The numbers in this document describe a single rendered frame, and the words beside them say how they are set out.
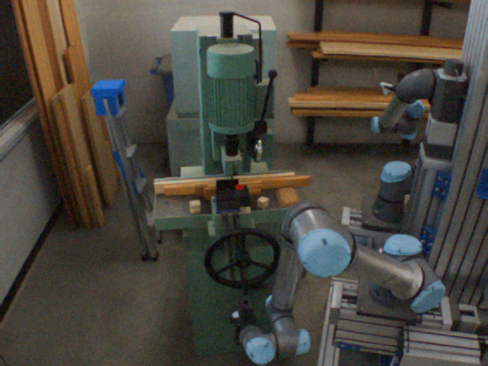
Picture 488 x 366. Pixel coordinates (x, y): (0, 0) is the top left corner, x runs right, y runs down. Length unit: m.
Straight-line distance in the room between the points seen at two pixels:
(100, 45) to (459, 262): 3.44
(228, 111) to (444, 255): 0.94
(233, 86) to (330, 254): 0.77
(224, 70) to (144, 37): 2.52
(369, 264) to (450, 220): 0.50
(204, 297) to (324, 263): 1.04
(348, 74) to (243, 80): 2.64
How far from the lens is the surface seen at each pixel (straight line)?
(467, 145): 1.41
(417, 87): 1.66
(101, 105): 2.40
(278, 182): 1.84
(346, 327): 1.60
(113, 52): 4.11
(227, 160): 1.71
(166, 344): 2.40
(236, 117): 1.59
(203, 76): 1.81
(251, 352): 1.26
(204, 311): 2.06
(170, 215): 1.71
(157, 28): 3.97
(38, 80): 2.86
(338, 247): 1.01
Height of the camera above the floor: 1.89
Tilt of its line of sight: 31 degrees down
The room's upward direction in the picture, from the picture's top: straight up
